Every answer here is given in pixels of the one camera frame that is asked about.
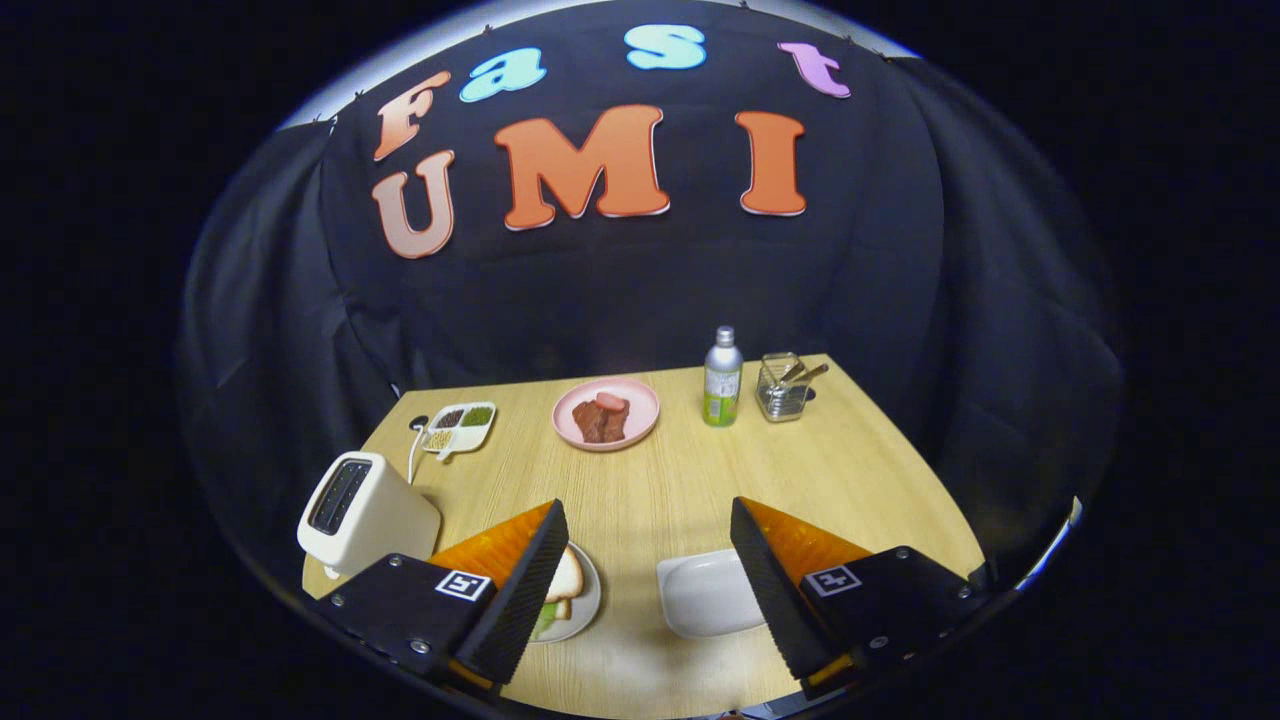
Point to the green lettuce leaf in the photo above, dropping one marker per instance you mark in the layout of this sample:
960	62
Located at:
546	618

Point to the pink round plate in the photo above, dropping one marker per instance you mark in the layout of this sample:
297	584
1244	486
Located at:
640	405

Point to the white toaster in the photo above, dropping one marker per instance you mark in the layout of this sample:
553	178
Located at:
385	520

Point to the red sausage piece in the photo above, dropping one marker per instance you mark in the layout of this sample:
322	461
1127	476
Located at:
610	401

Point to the pile of yellow beans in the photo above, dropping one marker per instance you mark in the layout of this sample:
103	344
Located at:
439	439

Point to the green label bottle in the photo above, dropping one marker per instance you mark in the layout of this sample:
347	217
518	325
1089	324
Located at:
722	390

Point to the white square plate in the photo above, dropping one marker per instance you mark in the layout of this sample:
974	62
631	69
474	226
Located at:
700	595

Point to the white round plate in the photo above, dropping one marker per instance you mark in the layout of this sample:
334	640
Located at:
590	600

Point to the black backdrop cloth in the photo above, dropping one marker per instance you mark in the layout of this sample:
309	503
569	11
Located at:
650	290

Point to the white divided tray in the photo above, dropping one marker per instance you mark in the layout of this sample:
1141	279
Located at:
470	437

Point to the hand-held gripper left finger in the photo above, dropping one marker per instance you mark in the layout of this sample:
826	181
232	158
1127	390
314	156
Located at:
530	590

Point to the pile of green beans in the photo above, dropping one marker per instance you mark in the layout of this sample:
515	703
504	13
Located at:
477	415

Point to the pile of brown beans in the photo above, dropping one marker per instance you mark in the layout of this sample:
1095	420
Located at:
450	417

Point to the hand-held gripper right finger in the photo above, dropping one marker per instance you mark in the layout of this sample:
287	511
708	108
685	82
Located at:
775	590

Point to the brown meat piece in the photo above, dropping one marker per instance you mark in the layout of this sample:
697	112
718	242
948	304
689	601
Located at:
600	425

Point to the toasted bread slice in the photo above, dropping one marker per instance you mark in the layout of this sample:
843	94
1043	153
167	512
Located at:
568	578

